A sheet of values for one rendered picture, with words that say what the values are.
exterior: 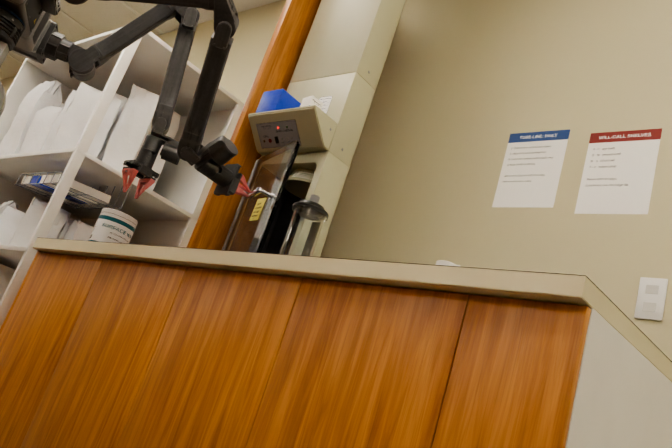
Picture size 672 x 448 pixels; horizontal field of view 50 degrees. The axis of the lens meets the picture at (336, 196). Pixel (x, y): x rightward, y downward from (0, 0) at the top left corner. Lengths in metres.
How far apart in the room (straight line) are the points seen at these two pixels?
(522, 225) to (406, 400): 1.01
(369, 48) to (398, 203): 0.56
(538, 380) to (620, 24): 1.54
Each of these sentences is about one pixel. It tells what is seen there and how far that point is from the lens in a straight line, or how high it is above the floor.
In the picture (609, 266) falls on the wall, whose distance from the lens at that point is 2.11.
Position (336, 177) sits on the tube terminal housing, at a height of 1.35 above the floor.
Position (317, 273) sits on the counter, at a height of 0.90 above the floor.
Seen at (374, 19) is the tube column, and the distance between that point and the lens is 2.50.
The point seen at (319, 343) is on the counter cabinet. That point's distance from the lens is 1.57.
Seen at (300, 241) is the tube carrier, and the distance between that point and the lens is 1.98.
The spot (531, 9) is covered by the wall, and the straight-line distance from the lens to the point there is 2.78.
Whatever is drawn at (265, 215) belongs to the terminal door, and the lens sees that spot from 2.14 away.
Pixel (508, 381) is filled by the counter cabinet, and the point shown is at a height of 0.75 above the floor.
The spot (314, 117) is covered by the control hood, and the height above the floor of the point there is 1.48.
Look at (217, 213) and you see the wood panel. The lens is 2.42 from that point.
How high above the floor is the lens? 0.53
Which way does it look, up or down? 20 degrees up
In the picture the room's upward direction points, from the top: 19 degrees clockwise
